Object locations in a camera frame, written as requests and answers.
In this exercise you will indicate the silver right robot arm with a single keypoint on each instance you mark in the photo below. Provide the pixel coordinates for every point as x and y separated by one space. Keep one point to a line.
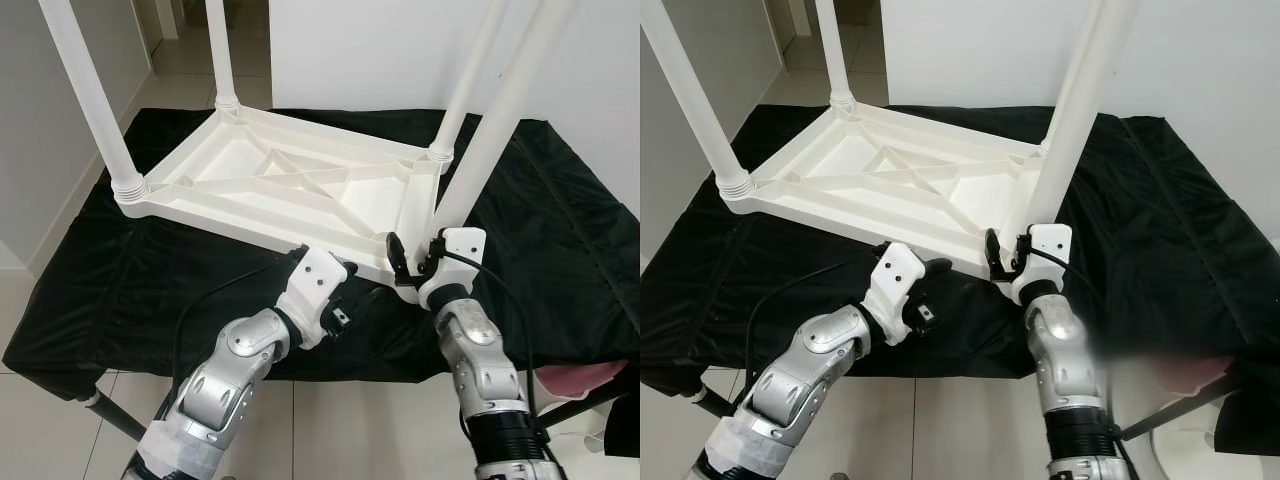
470 350
1060 345

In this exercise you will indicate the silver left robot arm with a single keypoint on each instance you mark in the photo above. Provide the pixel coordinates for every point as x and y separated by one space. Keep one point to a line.
800 375
225 380

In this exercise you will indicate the pink cushion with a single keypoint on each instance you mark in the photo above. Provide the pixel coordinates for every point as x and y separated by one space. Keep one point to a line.
1190 372
580 378

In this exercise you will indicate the white round plastic base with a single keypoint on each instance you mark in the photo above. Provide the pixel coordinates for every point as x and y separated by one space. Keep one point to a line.
1190 450
580 445

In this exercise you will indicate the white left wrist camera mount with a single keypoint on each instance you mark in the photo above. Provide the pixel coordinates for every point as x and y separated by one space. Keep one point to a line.
318 280
900 275

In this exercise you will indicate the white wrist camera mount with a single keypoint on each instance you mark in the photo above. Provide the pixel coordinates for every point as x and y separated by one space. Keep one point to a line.
318 280
900 275
1048 245
460 250

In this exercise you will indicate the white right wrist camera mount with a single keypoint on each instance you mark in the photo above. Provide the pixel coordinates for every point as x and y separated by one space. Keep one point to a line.
1048 245
460 250

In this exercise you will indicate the white door frame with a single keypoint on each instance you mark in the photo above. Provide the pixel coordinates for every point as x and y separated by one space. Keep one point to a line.
160 20
795 15

